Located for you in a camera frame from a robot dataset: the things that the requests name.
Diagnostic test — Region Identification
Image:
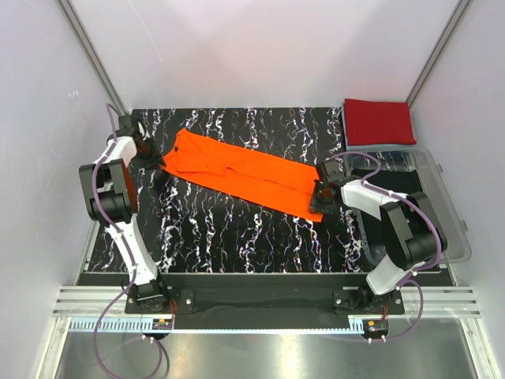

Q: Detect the left aluminium frame post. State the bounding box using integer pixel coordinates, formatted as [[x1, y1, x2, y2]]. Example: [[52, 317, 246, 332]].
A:
[[55, 0, 129, 115]]

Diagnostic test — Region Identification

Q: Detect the orange t-shirt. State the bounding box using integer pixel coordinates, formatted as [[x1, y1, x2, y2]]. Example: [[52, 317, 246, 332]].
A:
[[164, 129, 323, 223]]

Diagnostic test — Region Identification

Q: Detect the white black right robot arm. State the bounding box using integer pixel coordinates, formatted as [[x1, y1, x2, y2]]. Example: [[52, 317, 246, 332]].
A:
[[309, 157, 447, 313]]

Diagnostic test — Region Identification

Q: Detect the aluminium extrusion rail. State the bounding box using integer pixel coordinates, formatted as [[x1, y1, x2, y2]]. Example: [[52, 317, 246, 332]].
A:
[[54, 286, 481, 318]]

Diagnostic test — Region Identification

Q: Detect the slotted cable duct rail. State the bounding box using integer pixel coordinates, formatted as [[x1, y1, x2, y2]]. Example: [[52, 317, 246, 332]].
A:
[[70, 316, 387, 334]]

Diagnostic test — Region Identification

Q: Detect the black folded t-shirt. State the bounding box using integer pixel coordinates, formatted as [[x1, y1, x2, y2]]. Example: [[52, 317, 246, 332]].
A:
[[358, 170, 423, 261]]

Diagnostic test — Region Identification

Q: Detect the red folded t-shirt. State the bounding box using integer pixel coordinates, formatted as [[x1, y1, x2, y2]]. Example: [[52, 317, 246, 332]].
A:
[[343, 99, 417, 146]]

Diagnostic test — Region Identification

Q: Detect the clear plastic bin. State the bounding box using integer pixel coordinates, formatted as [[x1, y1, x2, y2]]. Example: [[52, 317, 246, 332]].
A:
[[344, 145, 472, 264]]

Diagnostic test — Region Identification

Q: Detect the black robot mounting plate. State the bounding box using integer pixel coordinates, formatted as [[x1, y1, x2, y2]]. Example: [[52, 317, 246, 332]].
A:
[[125, 287, 405, 316]]

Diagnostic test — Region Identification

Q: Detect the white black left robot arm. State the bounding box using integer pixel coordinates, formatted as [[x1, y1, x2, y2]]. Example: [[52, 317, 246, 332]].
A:
[[79, 114, 170, 313]]

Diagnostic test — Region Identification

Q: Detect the right aluminium frame post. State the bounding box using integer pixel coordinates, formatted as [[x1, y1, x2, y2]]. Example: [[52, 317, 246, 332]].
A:
[[406, 0, 473, 109]]

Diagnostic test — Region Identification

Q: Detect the aluminium frame post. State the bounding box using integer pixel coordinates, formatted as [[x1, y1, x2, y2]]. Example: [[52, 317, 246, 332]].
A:
[[406, 0, 473, 109], [55, 0, 129, 115]]

